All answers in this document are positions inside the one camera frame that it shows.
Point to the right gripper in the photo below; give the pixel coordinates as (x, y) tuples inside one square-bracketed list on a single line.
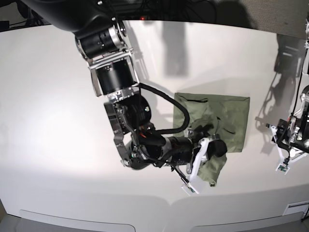
[(182, 150)]

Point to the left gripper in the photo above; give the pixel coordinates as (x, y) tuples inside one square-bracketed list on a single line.
[(288, 135)]

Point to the green T-shirt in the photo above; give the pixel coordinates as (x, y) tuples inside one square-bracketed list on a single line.
[(228, 114)]

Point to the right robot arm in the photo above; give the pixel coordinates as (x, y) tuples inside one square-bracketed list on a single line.
[(102, 41)]

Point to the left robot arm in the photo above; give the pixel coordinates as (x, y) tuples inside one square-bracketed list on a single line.
[(287, 102)]

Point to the white label sticker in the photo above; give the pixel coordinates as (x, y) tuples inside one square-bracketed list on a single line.
[(300, 207)]

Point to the black power strip red light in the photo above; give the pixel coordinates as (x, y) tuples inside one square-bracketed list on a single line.
[(144, 17)]

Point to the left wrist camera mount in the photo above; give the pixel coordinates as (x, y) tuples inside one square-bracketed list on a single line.
[(287, 157)]

